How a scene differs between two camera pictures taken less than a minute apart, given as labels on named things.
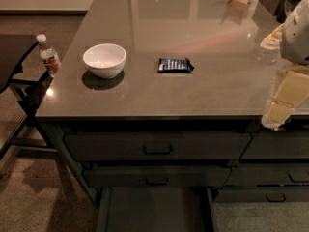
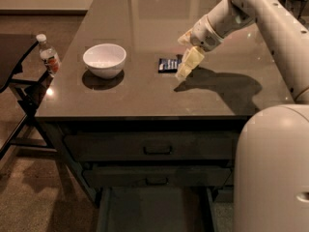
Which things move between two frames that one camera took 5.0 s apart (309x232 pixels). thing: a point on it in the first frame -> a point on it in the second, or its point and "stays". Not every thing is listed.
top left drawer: x=156 y=146 stays
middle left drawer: x=155 y=177 stays
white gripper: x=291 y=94 -> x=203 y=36
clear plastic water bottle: x=48 y=55 stays
